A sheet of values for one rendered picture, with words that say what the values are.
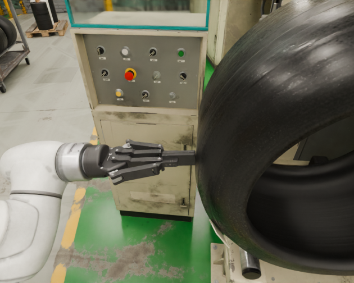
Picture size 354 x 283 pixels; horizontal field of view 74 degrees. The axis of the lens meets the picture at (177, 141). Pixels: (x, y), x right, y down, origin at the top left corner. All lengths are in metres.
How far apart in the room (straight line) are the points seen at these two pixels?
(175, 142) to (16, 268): 0.87
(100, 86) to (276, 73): 0.98
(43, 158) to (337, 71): 0.53
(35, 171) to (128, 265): 1.18
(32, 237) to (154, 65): 0.80
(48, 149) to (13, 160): 0.08
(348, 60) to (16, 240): 0.58
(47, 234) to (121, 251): 1.16
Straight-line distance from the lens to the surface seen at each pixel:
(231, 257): 0.71
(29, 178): 0.58
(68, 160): 0.55
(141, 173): 0.49
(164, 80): 1.11
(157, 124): 1.18
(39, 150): 0.59
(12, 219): 0.55
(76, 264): 1.75
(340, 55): 0.33
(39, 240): 0.57
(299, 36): 0.36
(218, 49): 4.08
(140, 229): 1.76
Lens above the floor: 1.49
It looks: 38 degrees down
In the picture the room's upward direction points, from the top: straight up
